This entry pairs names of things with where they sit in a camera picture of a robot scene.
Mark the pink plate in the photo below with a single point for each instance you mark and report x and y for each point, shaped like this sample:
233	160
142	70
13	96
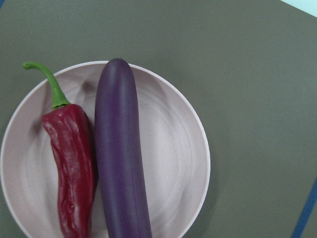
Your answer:
175	153

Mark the red chili pepper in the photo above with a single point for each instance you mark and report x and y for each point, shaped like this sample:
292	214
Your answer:
72	144

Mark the purple eggplant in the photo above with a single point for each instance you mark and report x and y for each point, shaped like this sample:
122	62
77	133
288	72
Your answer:
118	151

